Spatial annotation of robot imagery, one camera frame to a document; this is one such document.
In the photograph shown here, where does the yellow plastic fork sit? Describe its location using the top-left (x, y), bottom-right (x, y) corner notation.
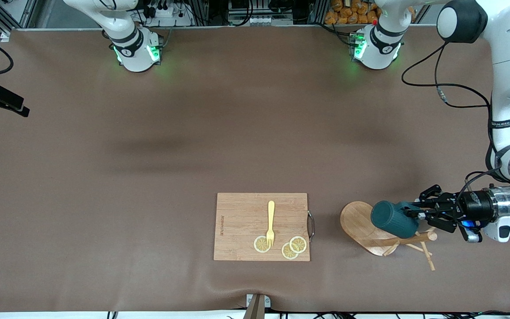
top-left (266, 200), bottom-right (276, 248)

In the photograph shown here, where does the wooden mug tree rack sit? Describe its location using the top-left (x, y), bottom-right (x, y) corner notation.
top-left (340, 201), bottom-right (438, 272)

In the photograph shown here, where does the brown table mat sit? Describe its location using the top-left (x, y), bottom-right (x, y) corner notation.
top-left (0, 24), bottom-right (510, 313)

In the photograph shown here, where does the white power strip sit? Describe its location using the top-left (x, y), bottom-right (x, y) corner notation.
top-left (142, 2), bottom-right (193, 27)
top-left (228, 12), bottom-right (293, 26)

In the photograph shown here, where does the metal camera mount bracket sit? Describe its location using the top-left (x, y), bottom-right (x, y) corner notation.
top-left (243, 293), bottom-right (272, 319)

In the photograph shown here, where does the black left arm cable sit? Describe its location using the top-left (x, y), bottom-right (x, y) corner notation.
top-left (401, 40), bottom-right (503, 182)

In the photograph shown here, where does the bamboo cutting board metal handle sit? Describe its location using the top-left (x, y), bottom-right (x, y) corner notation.
top-left (213, 192), bottom-right (315, 262)

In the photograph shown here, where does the pile of orange items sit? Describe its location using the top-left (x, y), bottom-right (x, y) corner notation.
top-left (325, 0), bottom-right (382, 25)

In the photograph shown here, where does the dark teal ribbed mug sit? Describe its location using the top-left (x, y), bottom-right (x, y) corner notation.
top-left (371, 200), bottom-right (421, 239)

